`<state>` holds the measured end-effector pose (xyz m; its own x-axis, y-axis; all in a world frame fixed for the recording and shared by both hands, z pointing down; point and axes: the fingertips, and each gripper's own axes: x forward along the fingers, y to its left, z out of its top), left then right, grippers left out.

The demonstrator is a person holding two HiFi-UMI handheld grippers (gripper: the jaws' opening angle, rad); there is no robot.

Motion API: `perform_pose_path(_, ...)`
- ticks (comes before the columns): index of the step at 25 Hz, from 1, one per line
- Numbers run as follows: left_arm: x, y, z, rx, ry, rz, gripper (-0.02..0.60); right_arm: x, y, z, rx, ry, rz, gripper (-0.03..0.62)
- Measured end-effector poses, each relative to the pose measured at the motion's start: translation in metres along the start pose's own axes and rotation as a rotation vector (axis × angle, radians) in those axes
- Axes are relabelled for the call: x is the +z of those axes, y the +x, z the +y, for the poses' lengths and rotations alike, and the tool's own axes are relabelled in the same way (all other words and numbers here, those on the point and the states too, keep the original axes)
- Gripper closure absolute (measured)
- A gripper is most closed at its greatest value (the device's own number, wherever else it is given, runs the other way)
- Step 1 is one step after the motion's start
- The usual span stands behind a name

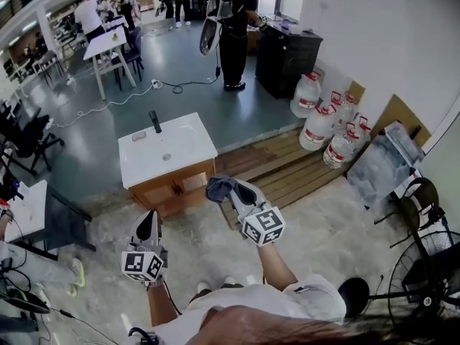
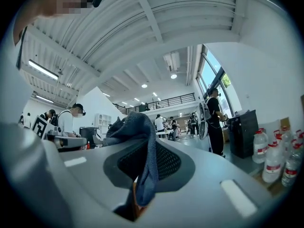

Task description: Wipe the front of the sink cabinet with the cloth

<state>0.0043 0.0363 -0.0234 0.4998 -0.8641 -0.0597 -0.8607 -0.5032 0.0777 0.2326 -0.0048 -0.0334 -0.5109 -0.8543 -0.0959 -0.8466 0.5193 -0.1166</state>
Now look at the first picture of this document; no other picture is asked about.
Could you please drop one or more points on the white table white legs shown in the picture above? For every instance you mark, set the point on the white table white legs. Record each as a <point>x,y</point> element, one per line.
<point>106,43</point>

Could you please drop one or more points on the person's dark trousers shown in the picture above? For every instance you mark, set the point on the person's dark trousers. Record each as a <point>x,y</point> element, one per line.
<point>205,292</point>

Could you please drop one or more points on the dark blue cloth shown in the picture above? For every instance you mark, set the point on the dark blue cloth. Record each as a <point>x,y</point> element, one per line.
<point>217,189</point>

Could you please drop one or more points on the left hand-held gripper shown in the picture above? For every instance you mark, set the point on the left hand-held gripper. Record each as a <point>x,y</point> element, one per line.
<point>134,262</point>

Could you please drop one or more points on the black metal chair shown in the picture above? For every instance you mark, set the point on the black metal chair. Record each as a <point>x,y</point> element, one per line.
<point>420,196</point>

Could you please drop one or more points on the wooden slat decking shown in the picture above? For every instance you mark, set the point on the wooden slat decking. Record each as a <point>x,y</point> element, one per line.
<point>287,171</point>

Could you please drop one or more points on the clear water jug red label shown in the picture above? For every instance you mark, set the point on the clear water jug red label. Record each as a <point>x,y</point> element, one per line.
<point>362,131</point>
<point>305,97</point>
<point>339,151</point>
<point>346,110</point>
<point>316,129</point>

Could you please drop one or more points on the black tap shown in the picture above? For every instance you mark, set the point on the black tap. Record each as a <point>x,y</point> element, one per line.
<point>155,122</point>

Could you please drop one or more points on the person's left forearm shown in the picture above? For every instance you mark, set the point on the person's left forearm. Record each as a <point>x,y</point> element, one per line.
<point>161,304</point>

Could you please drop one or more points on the black office chair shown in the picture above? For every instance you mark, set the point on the black office chair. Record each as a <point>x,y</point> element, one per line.
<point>32,135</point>

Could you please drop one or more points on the large brown board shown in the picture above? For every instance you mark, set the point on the large brown board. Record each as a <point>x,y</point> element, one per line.
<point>395,110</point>

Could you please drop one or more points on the small brown board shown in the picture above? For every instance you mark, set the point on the small brown board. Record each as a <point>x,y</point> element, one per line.
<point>359,88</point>

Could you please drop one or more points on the grey wristwatch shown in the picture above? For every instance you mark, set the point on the grey wristwatch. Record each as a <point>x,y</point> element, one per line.
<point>156,284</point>

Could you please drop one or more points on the person's right forearm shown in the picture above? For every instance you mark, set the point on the person's right forearm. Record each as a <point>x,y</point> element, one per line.
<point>276,268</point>

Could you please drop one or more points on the dark dining chair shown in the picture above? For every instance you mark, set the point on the dark dining chair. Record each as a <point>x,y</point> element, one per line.
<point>134,49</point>

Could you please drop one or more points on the person's left white shoe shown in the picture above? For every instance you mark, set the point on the person's left white shoe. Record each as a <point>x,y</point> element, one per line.
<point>203,286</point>

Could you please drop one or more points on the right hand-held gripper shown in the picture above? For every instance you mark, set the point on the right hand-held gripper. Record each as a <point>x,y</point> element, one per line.
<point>264,225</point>

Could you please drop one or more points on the grey soap dish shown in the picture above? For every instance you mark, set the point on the grey soap dish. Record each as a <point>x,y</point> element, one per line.
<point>139,136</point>

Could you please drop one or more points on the person's white shirt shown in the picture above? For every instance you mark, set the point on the person's white shirt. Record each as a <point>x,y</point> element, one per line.
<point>258,300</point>

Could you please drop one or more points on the black floor fan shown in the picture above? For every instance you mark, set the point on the black floor fan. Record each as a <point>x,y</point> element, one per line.
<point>354,297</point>

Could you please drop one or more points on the white table black frame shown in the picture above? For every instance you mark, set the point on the white table black frame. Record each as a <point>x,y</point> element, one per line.
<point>28,207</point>

